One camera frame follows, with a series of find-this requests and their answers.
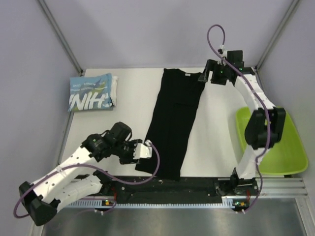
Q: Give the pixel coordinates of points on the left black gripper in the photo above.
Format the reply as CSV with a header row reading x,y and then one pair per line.
x,y
130,159

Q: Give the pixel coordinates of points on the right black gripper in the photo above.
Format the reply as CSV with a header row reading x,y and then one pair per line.
x,y
211,65

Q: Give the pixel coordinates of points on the black t shirt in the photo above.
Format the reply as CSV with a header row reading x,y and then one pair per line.
x,y
172,121

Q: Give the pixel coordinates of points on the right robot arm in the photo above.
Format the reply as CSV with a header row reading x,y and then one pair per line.
x,y
266,123

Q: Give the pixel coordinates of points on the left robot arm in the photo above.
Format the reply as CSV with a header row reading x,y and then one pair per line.
x,y
81,174

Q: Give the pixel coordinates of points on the folded blue printed t shirt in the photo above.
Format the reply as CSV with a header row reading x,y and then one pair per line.
x,y
90,93

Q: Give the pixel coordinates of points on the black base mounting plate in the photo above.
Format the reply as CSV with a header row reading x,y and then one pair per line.
x,y
187,190

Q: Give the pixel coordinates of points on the green plastic bin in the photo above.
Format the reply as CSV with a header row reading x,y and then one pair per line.
x,y
287,157

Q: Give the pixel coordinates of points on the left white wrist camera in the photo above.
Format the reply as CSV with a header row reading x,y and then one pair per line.
x,y
143,150

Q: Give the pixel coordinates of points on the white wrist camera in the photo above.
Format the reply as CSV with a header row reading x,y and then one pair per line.
x,y
222,51
143,150

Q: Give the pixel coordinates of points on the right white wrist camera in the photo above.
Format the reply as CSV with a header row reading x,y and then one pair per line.
x,y
222,51

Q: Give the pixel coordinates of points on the light blue cable duct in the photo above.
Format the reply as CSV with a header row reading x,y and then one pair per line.
x,y
105,204

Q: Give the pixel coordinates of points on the right aluminium frame post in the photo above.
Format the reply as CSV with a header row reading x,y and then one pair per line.
x,y
294,4

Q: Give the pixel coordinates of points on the aluminium frame post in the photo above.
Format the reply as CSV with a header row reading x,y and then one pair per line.
x,y
294,4
60,36

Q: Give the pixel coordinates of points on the aluminium front rail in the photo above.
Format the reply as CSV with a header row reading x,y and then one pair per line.
x,y
280,190

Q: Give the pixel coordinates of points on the left aluminium frame post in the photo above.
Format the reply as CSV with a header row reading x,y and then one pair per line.
x,y
60,36

